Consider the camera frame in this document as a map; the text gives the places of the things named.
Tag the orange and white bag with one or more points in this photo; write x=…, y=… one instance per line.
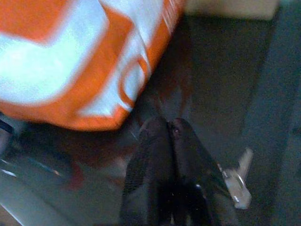
x=70, y=58

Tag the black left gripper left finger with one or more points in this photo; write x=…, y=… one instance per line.
x=150, y=164

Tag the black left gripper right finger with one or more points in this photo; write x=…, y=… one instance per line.
x=190, y=160

